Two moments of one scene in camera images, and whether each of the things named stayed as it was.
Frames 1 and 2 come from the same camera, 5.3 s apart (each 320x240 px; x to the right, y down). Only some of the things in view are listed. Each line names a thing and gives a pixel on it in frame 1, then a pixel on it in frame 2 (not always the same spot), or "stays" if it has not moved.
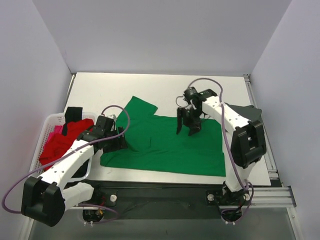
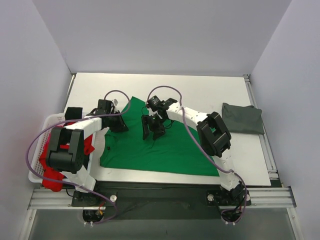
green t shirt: x=154 y=145 stays
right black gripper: x=187 y=117 to x=153 y=126
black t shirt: x=72 y=114 stays
